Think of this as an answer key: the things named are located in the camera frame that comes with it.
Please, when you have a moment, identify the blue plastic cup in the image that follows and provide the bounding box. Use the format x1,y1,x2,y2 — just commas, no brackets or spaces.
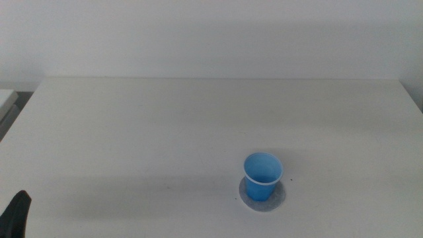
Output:
243,151,284,202

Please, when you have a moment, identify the round grey cup mat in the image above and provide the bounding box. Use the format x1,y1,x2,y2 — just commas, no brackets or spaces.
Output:
239,176,286,213

